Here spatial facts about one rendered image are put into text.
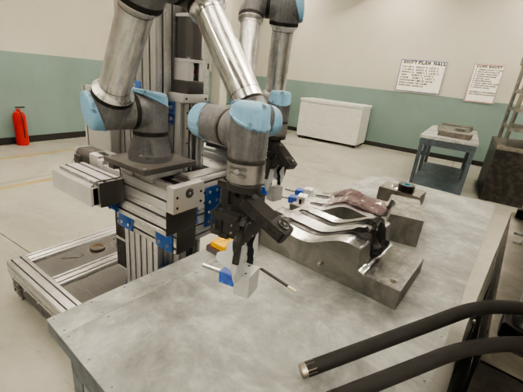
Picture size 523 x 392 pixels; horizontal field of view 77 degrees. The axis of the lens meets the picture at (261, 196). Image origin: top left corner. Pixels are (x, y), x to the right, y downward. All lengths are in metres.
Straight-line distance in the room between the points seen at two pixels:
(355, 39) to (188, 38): 7.50
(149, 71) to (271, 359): 1.08
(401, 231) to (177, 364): 0.93
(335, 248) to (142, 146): 0.69
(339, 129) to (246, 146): 7.24
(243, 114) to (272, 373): 0.50
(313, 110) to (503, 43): 3.81
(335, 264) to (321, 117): 7.04
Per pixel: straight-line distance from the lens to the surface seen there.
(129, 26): 0.93
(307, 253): 1.04
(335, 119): 7.82
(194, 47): 1.36
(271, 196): 1.24
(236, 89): 0.78
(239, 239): 0.64
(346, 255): 0.97
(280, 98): 1.17
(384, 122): 8.42
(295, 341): 0.81
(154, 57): 1.36
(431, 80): 8.26
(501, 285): 1.36
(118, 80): 1.01
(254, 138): 0.59
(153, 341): 0.79
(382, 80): 8.44
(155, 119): 1.13
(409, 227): 1.35
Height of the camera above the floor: 1.35
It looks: 20 degrees down
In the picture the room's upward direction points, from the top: 6 degrees clockwise
